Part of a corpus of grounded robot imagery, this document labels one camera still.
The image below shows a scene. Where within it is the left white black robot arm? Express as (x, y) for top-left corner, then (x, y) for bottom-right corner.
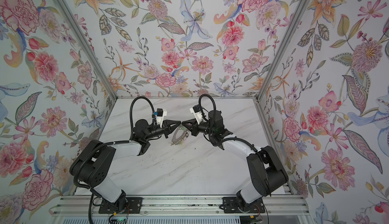
(69, 119), (181, 212)

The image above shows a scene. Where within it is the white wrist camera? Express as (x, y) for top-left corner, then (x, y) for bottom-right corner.
(152, 108), (167, 127)
(189, 104), (204, 125)

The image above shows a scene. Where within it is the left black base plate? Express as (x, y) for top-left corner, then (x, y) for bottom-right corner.
(98, 197), (143, 214)

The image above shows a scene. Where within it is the aluminium mounting rail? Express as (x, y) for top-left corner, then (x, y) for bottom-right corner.
(49, 195), (309, 217)

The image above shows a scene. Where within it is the left aluminium corner post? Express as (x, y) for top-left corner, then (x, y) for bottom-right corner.
(53, 0), (118, 103)

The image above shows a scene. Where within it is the aluminium corner post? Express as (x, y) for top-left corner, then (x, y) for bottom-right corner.
(255, 0), (310, 103)
(53, 0), (118, 103)

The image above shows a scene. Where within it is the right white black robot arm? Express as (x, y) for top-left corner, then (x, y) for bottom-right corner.
(182, 105), (288, 213)

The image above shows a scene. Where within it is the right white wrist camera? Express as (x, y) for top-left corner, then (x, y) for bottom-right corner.
(189, 104), (204, 125)

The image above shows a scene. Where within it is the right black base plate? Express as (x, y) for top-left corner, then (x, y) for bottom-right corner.
(219, 197), (266, 214)

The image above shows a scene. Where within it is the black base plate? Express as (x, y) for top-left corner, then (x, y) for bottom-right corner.
(219, 197), (266, 214)
(98, 197), (143, 214)

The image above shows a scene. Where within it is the large metal keyring with keys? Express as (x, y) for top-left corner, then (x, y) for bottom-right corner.
(171, 125), (189, 146)

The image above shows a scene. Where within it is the right aluminium corner post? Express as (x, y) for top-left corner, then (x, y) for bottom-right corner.
(255, 0), (310, 103)

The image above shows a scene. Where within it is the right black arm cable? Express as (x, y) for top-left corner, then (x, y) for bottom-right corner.
(198, 94), (218, 122)

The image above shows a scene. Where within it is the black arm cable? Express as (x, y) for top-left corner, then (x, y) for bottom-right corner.
(129, 96), (156, 139)
(198, 94), (218, 122)

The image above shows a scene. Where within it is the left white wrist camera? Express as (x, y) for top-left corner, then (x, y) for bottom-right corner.
(152, 108), (167, 127)

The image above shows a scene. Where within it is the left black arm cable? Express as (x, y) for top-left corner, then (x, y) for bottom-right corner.
(129, 96), (156, 139)

